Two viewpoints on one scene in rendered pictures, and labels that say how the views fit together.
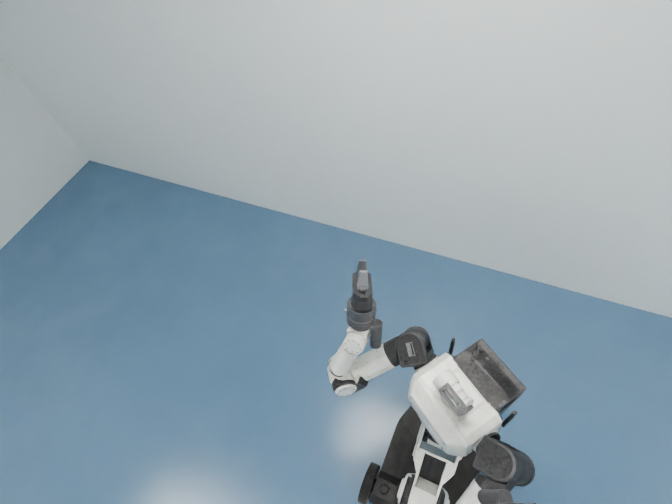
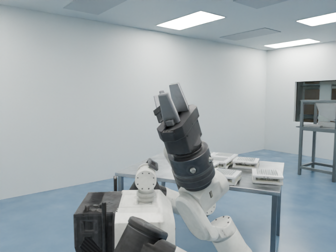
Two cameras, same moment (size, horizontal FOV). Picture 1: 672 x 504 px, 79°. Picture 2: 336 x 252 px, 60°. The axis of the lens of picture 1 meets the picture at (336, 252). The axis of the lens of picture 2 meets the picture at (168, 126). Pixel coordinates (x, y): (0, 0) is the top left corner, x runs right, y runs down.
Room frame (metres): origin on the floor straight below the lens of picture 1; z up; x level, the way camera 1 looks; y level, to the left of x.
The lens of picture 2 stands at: (1.16, 0.09, 1.56)
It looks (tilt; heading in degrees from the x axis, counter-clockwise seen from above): 6 degrees down; 196
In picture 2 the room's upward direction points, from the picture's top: straight up
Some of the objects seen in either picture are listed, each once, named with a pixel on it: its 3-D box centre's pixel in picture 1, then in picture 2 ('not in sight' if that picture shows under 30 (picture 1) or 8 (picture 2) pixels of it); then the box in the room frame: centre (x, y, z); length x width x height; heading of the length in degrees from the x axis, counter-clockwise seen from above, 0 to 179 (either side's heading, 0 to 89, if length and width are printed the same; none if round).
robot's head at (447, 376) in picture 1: (451, 391); (145, 179); (0.29, -0.23, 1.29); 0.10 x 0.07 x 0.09; 19
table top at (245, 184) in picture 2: not in sight; (205, 168); (-1.81, -0.35, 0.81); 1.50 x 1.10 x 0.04; 83
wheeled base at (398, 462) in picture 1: (434, 455); not in sight; (0.27, -0.23, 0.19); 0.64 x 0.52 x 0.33; 144
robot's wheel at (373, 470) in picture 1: (369, 483); not in sight; (0.23, 0.13, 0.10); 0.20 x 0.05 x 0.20; 144
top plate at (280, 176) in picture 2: not in sight; (266, 173); (-1.47, 0.24, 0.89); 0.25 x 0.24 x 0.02; 1
